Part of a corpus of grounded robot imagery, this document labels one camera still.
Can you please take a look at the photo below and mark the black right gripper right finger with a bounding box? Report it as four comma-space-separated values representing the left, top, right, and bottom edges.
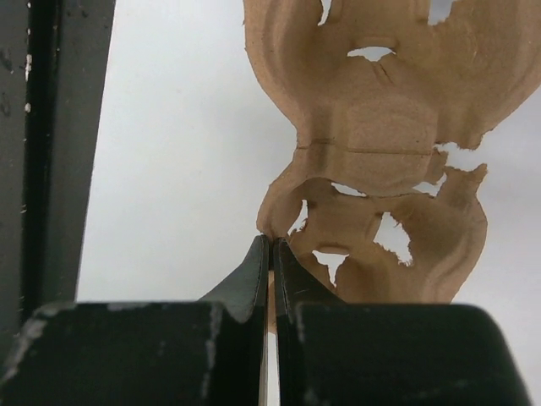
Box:
272, 239, 531, 405

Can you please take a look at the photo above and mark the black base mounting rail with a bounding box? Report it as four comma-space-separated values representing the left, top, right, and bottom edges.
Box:
0, 0, 117, 339

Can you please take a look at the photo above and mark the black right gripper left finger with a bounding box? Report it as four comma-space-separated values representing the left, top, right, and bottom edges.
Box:
1, 236, 271, 405

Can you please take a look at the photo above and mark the single brown cardboard cup carrier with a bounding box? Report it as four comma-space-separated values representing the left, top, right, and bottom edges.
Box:
243, 1, 540, 303

